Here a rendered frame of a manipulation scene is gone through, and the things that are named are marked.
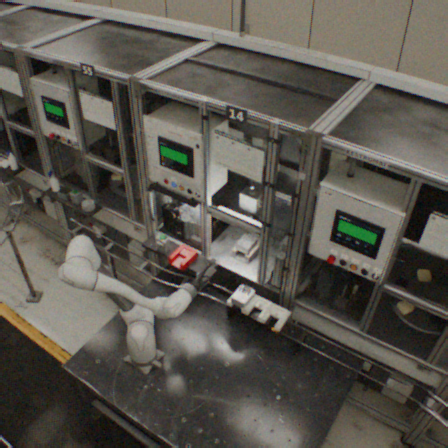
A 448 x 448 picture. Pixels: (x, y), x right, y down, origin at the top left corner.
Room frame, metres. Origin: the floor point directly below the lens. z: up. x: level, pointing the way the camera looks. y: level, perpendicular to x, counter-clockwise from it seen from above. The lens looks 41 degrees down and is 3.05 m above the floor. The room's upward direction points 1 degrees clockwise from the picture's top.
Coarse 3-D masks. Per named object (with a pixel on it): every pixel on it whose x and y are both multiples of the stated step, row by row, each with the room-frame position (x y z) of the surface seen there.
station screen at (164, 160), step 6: (162, 144) 2.24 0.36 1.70; (174, 150) 2.19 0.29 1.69; (180, 150) 2.16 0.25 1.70; (162, 156) 2.24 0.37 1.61; (162, 162) 2.24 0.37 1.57; (168, 162) 2.22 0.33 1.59; (174, 162) 2.19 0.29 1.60; (180, 162) 2.17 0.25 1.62; (174, 168) 2.19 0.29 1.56; (180, 168) 2.17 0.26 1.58; (186, 168) 2.14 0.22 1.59; (186, 174) 2.15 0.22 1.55
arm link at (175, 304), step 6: (174, 294) 1.58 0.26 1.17; (180, 294) 1.57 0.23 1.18; (186, 294) 1.58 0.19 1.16; (168, 300) 1.54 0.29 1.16; (174, 300) 1.53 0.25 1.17; (180, 300) 1.54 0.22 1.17; (186, 300) 1.55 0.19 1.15; (168, 306) 1.50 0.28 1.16; (174, 306) 1.50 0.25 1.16; (180, 306) 1.51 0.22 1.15; (186, 306) 1.53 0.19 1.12; (168, 312) 1.48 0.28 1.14; (174, 312) 1.48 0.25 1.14; (180, 312) 1.49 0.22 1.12
